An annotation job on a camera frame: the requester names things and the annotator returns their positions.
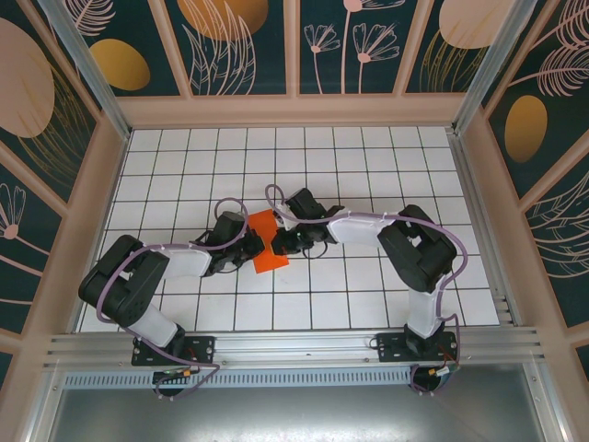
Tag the orange paper sheet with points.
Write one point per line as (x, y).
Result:
(263, 223)

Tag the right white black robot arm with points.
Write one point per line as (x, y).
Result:
(359, 230)

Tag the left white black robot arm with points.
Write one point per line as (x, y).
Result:
(184, 262)

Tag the grey metal sheet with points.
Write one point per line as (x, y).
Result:
(294, 414)

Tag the yellow power connector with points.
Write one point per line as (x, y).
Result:
(187, 371)
(435, 372)

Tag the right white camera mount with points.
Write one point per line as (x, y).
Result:
(286, 221)

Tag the aluminium mounting rail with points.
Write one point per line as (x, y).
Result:
(294, 345)

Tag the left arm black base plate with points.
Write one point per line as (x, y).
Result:
(202, 350)

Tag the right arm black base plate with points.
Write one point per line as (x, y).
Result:
(391, 347)

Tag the aluminium side rail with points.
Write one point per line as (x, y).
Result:
(471, 184)

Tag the aluminium corner post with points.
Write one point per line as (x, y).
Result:
(92, 69)
(493, 69)

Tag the aluminium frame strut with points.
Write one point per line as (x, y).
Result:
(43, 405)
(545, 400)

